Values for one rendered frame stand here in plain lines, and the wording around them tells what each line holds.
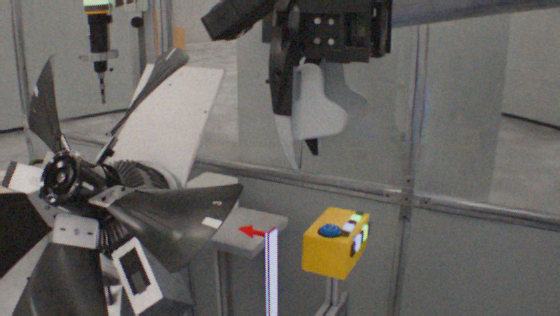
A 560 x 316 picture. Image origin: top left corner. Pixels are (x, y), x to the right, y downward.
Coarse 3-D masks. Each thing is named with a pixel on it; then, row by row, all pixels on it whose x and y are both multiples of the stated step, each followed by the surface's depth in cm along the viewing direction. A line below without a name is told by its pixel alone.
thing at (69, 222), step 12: (60, 216) 96; (72, 216) 97; (60, 228) 95; (72, 228) 96; (84, 228) 97; (96, 228) 99; (60, 240) 94; (72, 240) 95; (84, 240) 96; (96, 240) 98
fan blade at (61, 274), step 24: (48, 264) 91; (72, 264) 93; (96, 264) 95; (24, 288) 88; (48, 288) 89; (72, 288) 91; (96, 288) 93; (24, 312) 87; (48, 312) 88; (72, 312) 89; (96, 312) 91
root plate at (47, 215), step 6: (36, 192) 100; (30, 198) 101; (36, 198) 101; (42, 198) 101; (36, 204) 101; (42, 204) 101; (42, 210) 102; (48, 210) 102; (54, 210) 102; (42, 216) 102; (48, 216) 103; (48, 222) 103; (54, 222) 103
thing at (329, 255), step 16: (336, 208) 117; (320, 224) 109; (336, 224) 109; (304, 240) 106; (320, 240) 104; (336, 240) 103; (352, 240) 104; (304, 256) 107; (320, 256) 105; (336, 256) 103; (320, 272) 106; (336, 272) 104
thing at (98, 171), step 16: (64, 160) 97; (80, 160) 94; (48, 176) 97; (80, 176) 92; (96, 176) 97; (112, 176) 104; (48, 192) 95; (64, 192) 93; (80, 192) 93; (96, 192) 96; (64, 208) 94; (80, 208) 95; (96, 208) 100
